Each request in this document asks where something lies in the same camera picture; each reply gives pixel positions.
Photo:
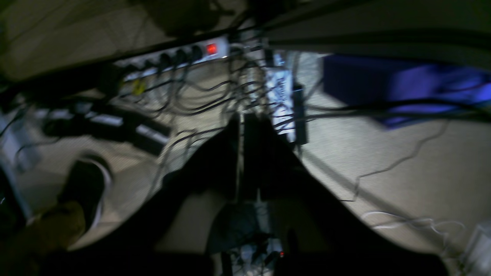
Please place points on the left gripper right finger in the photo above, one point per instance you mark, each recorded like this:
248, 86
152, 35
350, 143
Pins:
321, 235

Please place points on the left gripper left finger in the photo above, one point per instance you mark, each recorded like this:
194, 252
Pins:
167, 235

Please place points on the black power strip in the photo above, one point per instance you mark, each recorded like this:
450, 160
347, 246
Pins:
173, 58

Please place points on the black shoe white sole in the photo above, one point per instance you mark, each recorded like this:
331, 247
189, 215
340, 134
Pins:
89, 179

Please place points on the blue plastic box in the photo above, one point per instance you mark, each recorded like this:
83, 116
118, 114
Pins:
403, 86

